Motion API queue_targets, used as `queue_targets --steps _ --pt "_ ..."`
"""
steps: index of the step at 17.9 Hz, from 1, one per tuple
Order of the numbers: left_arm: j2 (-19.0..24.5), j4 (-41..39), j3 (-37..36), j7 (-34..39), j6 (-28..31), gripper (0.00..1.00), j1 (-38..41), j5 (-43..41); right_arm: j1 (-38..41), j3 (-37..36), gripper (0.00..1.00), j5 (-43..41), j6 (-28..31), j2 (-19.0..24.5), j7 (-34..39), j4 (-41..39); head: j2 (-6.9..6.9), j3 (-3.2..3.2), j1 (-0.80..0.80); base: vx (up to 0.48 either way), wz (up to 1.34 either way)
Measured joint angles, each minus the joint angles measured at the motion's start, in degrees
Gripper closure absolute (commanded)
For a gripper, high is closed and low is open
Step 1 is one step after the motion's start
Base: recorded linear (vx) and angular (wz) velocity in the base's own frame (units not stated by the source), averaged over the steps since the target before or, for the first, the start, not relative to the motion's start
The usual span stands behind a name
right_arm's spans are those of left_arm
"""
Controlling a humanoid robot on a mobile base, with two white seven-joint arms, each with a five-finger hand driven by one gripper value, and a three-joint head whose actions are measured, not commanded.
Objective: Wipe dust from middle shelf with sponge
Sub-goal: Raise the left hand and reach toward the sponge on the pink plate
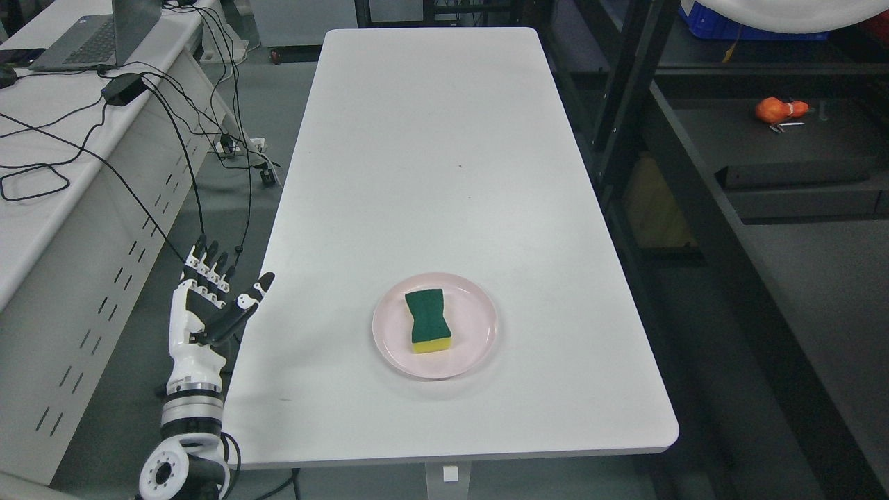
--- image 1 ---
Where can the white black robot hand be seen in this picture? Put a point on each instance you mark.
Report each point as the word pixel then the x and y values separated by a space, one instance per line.
pixel 205 314

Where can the green yellow sponge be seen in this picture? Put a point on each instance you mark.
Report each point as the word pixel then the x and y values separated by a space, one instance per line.
pixel 430 331

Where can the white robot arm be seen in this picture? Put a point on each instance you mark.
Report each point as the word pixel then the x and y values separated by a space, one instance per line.
pixel 189 462

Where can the orange toy on shelf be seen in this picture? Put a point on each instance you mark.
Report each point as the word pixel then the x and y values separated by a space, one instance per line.
pixel 773 111

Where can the white side desk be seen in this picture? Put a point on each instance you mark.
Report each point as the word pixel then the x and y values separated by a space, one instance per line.
pixel 89 191

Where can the white power strip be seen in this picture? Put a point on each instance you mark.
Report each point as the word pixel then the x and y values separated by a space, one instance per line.
pixel 227 146

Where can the black power adapter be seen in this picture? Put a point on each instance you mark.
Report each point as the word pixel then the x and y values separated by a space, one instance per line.
pixel 121 90

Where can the pink round plate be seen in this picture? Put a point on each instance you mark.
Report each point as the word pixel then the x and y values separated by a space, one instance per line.
pixel 471 316

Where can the grey open laptop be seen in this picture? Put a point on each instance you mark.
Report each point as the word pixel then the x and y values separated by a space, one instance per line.
pixel 101 40

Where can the black computer mouse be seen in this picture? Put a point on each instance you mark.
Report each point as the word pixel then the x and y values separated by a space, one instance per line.
pixel 8 76

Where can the black metal rack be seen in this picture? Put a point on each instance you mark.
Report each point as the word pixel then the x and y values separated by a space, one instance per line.
pixel 757 252

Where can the blue plastic crate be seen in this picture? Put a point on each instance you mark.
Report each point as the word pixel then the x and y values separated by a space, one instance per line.
pixel 705 23

